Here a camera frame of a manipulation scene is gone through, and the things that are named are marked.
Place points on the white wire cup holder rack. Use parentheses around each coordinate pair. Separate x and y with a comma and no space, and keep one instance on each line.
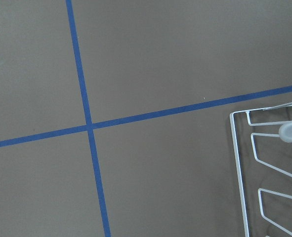
(285,134)

